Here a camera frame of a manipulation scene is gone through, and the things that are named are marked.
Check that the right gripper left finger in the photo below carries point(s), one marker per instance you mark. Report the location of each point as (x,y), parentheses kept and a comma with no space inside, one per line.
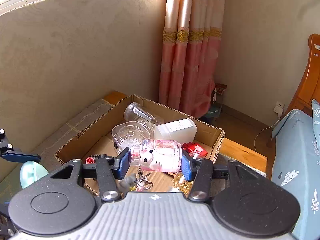
(110,169)

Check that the pink curtain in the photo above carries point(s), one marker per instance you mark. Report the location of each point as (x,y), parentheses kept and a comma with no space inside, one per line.
(191,40)

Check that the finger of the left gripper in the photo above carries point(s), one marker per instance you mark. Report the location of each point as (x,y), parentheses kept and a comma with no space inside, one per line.
(11,154)

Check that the blue bed sheet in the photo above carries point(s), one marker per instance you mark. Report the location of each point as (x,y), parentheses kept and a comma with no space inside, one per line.
(296,169)

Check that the bottle of golden capsules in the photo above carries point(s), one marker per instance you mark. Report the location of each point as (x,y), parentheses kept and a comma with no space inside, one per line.
(180,184)

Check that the red toy fire truck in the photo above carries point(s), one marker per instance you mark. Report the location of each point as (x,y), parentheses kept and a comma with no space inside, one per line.
(194,150)

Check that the brown cardboard box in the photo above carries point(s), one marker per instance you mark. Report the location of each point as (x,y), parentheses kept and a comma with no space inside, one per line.
(105,135)

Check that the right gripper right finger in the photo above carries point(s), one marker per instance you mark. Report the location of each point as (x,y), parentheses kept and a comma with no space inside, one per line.
(200,172)

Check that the mint green egg case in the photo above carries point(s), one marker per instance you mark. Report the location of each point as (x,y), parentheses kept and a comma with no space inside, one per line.
(30,172)

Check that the blue patterned pillow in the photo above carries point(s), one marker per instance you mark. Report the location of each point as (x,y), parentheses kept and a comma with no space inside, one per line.
(316,121)

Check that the grey monster toy figure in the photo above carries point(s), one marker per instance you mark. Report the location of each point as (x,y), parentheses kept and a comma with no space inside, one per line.
(127,184)

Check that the clear square lidded container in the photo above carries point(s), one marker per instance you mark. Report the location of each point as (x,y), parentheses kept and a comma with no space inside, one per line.
(130,133)

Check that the blue red toy car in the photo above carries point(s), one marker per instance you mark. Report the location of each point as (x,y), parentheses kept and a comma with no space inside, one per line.
(91,159)

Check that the wooden headboard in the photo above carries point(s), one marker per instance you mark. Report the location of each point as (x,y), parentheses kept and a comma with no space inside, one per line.
(308,88)

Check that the white plastic container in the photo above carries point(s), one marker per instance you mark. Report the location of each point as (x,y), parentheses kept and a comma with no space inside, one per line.
(183,131)

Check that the clear plastic jar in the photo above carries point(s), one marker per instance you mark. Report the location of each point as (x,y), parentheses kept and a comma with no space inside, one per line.
(134,112)

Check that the white wall plug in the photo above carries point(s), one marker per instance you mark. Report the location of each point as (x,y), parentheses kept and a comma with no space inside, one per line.
(279,109)

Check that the pink pig keychain bottle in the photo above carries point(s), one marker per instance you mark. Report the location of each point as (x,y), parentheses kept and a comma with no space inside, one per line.
(156,162)

